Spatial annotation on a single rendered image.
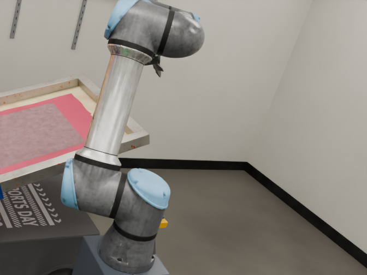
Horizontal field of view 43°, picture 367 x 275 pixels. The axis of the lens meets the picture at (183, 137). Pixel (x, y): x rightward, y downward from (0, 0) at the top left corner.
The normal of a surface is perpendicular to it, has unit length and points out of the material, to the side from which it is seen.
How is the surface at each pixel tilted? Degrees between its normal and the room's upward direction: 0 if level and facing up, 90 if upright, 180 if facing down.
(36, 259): 93
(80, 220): 0
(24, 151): 22
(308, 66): 90
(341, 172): 90
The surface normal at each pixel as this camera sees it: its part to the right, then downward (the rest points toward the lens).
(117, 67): -0.22, -0.09
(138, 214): 0.04, 0.36
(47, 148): -0.01, -0.85
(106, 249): -0.58, -0.26
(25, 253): 0.51, 0.50
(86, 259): -0.82, -0.07
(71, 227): 0.31, -0.89
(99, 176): 0.41, 0.09
